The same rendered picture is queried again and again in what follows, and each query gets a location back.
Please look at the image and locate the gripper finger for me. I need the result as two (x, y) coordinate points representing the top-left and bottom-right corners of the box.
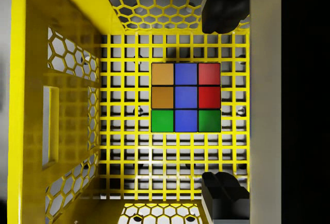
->
(201, 0), (251, 35)
(201, 171), (251, 224)

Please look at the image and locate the puzzle cube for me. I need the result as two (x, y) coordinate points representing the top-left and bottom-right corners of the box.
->
(151, 62), (222, 133)

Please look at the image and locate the yellow basket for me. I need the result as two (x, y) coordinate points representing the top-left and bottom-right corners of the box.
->
(7, 0), (251, 224)

